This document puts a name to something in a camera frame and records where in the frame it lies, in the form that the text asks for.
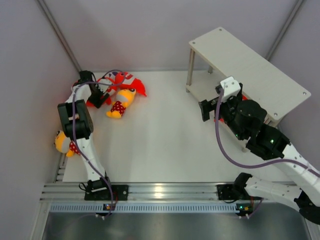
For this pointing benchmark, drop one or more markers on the white two-tier shelf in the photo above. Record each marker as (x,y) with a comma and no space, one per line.
(218,54)

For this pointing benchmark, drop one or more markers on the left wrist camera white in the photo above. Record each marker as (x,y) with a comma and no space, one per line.
(107,85)

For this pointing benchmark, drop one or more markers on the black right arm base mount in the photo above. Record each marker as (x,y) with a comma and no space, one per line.
(231,192)

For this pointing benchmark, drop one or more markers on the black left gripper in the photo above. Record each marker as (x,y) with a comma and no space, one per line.
(97,102)

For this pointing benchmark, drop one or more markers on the red shark plush back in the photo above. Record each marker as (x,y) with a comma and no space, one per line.
(125,80)

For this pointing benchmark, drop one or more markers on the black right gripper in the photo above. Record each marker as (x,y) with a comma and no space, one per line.
(207,107)

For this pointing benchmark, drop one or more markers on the white slotted cable duct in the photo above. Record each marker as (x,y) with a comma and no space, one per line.
(104,208)

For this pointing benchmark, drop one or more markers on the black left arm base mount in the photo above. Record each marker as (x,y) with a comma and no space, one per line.
(102,192)

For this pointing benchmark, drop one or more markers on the red shark plush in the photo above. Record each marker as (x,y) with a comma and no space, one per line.
(108,101)
(222,120)
(125,80)

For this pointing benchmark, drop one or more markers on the yellow plush polka-dot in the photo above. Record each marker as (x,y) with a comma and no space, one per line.
(124,98)
(65,145)

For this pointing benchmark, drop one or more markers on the yellow plush polka-dot middle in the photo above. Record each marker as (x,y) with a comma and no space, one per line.
(124,98)

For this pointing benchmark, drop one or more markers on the yellow plush polka-dot front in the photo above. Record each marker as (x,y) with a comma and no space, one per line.
(65,145)

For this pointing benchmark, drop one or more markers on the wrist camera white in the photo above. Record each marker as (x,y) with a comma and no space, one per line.
(229,87)
(107,85)

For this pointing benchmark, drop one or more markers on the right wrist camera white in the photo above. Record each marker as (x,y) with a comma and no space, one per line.
(229,87)

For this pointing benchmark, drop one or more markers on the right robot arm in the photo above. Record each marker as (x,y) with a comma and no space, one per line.
(245,118)

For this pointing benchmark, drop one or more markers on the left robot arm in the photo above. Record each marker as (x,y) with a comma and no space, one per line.
(77,126)

